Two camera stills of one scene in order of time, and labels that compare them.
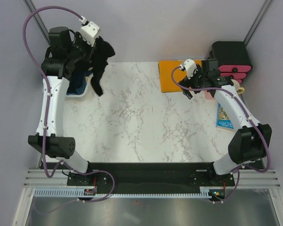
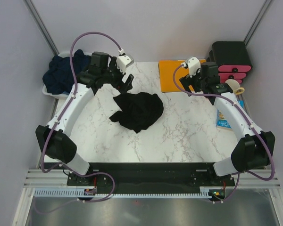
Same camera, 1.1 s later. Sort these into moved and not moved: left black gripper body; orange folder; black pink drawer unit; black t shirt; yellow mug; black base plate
Moved: left black gripper body; black t shirt
Not moved: black pink drawer unit; orange folder; yellow mug; black base plate
